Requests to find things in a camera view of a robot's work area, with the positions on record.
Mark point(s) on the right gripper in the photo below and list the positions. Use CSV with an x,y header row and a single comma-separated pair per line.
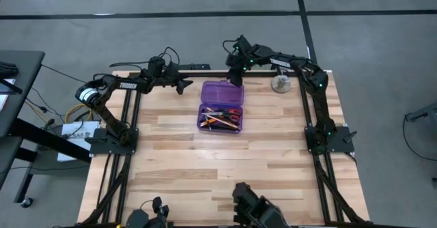
x,y
236,65

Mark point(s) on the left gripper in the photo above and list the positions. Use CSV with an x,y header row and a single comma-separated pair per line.
x,y
171,73

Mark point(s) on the natural wood pencil green ferrule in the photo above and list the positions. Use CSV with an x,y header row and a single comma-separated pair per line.
x,y
225,121

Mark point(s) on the orange pencil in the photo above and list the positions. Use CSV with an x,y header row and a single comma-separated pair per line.
x,y
209,122

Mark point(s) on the thick matte black clip pen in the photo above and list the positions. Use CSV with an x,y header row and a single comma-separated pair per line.
x,y
218,128

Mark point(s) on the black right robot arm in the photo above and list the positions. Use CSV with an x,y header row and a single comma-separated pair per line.
x,y
280,62

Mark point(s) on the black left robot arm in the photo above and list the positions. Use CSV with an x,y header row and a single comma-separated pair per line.
x,y
128,85

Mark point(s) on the purple plastic supply box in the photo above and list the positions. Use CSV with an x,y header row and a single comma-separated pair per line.
x,y
222,93

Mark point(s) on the brass cylinder weight on disc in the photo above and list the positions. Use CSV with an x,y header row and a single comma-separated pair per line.
x,y
281,84

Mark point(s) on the white paper sheet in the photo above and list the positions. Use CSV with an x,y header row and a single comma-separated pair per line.
x,y
76,142

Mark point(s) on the black side desk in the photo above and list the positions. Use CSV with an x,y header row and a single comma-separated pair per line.
x,y
20,84

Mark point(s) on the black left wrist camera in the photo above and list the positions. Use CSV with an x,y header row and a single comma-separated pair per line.
x,y
156,66

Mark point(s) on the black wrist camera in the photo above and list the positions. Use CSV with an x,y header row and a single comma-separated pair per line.
x,y
244,45
156,66

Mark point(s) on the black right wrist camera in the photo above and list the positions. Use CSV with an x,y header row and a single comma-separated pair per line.
x,y
244,45

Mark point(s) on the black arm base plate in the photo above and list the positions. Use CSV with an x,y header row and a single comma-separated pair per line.
x,y
341,139
102,147

